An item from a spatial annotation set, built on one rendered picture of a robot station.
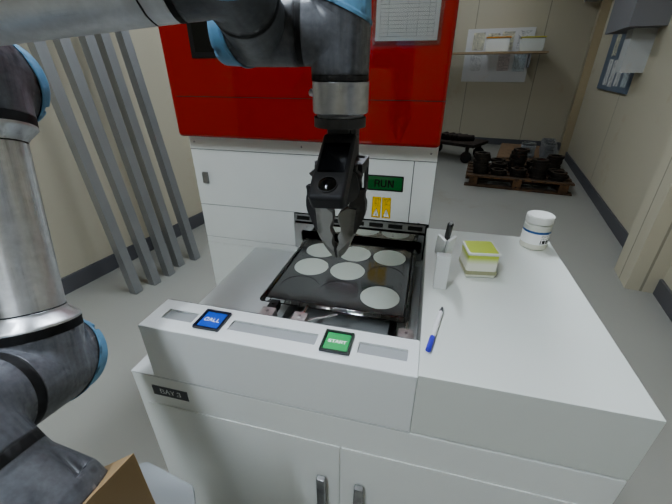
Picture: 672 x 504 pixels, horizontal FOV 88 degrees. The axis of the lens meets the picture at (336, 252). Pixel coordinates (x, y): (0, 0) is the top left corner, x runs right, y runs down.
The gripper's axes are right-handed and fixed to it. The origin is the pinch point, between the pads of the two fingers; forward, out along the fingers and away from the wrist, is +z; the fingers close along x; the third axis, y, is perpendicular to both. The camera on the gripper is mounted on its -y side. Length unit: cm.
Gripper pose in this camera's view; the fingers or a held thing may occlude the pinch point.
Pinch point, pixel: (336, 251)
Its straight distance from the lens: 55.7
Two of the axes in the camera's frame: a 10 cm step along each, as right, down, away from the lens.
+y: 2.5, -4.5, 8.6
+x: -9.7, -1.2, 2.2
